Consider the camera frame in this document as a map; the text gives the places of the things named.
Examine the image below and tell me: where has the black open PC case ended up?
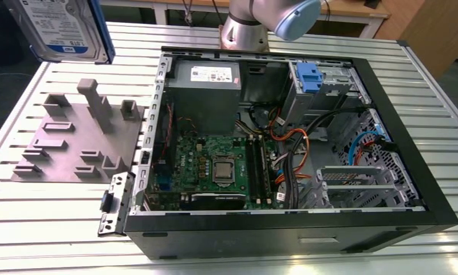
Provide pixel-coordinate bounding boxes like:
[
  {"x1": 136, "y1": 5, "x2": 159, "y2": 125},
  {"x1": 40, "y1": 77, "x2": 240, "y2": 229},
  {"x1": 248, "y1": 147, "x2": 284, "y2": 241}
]
[{"x1": 124, "y1": 45, "x2": 458, "y2": 260}]

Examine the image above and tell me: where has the white desk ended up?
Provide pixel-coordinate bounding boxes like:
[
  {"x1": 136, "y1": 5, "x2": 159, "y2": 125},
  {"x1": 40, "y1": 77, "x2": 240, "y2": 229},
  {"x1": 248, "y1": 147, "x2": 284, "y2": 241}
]
[{"x1": 99, "y1": 0, "x2": 231, "y2": 25}]

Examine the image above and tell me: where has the grey power supply unit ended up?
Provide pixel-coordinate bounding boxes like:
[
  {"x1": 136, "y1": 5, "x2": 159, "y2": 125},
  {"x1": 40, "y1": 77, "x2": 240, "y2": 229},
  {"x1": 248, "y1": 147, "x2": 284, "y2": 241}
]
[{"x1": 164, "y1": 60, "x2": 243, "y2": 137}]

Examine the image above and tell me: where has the hard disk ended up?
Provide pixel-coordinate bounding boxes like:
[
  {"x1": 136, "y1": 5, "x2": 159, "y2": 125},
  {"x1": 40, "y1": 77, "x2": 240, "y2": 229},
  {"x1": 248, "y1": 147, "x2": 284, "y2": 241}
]
[{"x1": 3, "y1": 0, "x2": 116, "y2": 64}]

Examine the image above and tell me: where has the blue data wire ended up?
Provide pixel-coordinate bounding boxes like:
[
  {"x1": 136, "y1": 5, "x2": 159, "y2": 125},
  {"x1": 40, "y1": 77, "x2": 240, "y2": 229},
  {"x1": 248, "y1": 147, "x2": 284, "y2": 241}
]
[{"x1": 347, "y1": 130, "x2": 385, "y2": 167}]

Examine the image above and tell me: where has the wooden desk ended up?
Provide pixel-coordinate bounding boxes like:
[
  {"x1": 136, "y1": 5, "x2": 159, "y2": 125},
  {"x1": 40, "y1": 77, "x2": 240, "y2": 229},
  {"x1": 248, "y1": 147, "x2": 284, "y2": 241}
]
[{"x1": 316, "y1": 0, "x2": 391, "y2": 40}]

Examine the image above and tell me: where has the orange wire bundle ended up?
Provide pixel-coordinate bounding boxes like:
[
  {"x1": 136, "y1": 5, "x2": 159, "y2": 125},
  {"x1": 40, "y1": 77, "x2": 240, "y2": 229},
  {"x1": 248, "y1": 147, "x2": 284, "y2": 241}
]
[{"x1": 271, "y1": 128, "x2": 315, "y2": 187}]

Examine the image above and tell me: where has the green motherboard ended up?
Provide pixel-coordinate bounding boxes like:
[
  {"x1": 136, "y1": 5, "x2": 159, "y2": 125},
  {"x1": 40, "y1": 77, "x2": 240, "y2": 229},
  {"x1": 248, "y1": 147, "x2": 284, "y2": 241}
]
[{"x1": 148, "y1": 134, "x2": 288, "y2": 210}]

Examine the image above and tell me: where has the grey parts rack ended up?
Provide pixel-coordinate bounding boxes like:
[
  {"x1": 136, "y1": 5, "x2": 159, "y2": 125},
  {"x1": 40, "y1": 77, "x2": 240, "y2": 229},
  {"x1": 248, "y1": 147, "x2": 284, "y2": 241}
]
[{"x1": 12, "y1": 78, "x2": 147, "y2": 184}]

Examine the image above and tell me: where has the black graphics card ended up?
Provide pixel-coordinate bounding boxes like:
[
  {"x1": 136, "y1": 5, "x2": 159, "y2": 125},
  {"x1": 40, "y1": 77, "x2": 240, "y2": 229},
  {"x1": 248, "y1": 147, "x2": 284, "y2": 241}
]
[{"x1": 179, "y1": 192, "x2": 248, "y2": 212}]

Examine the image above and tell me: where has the silver CPU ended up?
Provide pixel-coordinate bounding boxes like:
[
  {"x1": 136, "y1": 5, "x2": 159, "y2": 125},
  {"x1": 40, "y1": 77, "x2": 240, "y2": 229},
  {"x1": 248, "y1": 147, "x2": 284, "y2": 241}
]
[{"x1": 216, "y1": 163, "x2": 233, "y2": 180}]

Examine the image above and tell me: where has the brown wooden cabinet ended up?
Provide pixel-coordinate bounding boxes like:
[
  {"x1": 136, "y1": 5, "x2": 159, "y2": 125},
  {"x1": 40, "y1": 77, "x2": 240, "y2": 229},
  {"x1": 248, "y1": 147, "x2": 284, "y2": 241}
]
[{"x1": 377, "y1": 0, "x2": 458, "y2": 78}]

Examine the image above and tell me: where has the black RAM slot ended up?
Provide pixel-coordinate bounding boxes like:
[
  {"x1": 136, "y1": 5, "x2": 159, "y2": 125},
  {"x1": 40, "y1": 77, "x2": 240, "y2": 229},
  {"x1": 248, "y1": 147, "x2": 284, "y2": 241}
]
[
  {"x1": 257, "y1": 136, "x2": 273, "y2": 205},
  {"x1": 247, "y1": 136, "x2": 261, "y2": 205}
]

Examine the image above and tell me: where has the grey metal drive cage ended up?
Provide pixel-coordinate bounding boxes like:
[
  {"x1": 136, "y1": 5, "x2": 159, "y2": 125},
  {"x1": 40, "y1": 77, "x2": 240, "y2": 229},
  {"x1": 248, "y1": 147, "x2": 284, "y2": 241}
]
[{"x1": 280, "y1": 60, "x2": 368, "y2": 129}]

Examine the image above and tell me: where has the black cable bundle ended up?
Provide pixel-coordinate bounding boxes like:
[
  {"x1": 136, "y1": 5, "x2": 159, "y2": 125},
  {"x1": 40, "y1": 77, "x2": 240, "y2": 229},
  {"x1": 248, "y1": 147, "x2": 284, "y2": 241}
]
[{"x1": 283, "y1": 105, "x2": 368, "y2": 209}]

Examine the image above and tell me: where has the grey metal case bracket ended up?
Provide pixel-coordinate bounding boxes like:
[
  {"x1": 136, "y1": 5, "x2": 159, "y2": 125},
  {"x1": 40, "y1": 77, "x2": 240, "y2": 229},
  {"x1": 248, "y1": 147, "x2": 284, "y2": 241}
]
[{"x1": 97, "y1": 171, "x2": 135, "y2": 237}]

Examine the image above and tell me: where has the CPU socket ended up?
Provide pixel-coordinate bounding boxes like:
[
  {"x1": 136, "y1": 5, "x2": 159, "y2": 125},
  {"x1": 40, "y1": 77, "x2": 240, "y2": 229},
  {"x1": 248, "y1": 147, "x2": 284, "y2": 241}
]
[{"x1": 211, "y1": 154, "x2": 240, "y2": 188}]

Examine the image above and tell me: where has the blue plastic drive latch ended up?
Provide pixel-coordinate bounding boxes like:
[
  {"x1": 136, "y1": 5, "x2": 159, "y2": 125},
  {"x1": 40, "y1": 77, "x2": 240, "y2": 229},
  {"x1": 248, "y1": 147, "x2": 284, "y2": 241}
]
[{"x1": 296, "y1": 61, "x2": 324, "y2": 94}]

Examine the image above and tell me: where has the power wire with black plug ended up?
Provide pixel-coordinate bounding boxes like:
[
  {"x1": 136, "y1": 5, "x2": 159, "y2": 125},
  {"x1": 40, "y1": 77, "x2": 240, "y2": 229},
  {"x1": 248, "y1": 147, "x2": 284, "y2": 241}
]
[{"x1": 359, "y1": 134, "x2": 400, "y2": 167}]

